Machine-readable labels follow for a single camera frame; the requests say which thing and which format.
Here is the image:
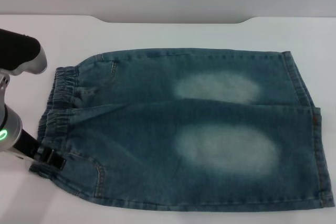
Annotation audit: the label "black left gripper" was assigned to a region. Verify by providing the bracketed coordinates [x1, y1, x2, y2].
[12, 129, 67, 171]

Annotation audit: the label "blue denim shorts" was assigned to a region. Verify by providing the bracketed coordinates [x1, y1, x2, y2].
[28, 48, 335, 206]

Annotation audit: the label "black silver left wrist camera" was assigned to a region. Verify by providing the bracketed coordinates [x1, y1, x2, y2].
[0, 28, 48, 76]

